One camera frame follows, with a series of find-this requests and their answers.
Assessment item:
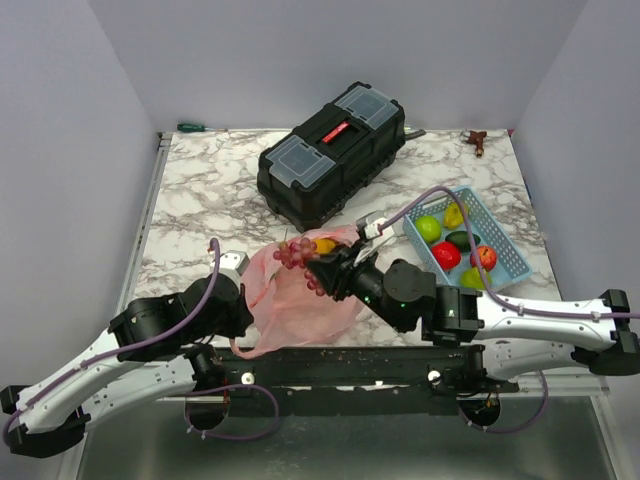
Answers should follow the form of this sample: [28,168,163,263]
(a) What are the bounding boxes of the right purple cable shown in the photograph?
[379,185,640,321]

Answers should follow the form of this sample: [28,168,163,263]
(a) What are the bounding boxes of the grey tool behind toolbox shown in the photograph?
[405,129,426,140]

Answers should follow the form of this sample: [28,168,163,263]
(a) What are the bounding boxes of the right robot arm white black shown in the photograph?
[306,247,639,392]

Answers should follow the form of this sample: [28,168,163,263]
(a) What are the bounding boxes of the yellow fake pear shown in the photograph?
[312,238,337,254]

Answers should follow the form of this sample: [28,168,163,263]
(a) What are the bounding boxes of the green fake pear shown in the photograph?
[459,267,492,290]

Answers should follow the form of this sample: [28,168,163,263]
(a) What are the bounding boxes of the red fake grapes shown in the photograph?
[272,237,326,297]

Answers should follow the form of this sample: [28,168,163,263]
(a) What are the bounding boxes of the blue plastic basket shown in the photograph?
[403,186,532,291]

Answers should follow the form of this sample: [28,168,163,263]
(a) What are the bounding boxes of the green handled screwdriver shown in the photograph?
[176,123,229,134]

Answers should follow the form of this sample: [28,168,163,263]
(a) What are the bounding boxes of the dark green fake avocado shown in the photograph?
[445,231,471,253]

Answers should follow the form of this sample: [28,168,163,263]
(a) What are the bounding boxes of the black plastic toolbox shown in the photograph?
[257,82,406,233]

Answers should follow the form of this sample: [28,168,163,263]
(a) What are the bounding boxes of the green fake apple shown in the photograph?
[414,215,442,244]

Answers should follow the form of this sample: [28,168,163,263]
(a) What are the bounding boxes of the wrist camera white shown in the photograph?
[208,238,250,276]
[354,211,395,265]

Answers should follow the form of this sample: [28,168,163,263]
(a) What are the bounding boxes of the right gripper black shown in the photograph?
[306,239,408,334]

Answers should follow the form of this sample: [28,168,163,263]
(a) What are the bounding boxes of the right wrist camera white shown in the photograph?
[354,211,395,265]

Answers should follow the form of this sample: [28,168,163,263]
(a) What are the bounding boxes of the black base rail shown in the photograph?
[187,345,519,417]

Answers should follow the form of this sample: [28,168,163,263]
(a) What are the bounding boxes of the pink plastic bag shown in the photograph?
[230,242,363,360]

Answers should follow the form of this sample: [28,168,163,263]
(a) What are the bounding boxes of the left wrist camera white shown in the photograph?
[208,238,250,276]

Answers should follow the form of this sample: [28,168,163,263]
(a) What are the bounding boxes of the yellow fake lemon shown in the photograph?
[442,202,469,231]

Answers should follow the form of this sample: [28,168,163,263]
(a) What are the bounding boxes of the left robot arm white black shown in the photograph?
[1,274,253,458]

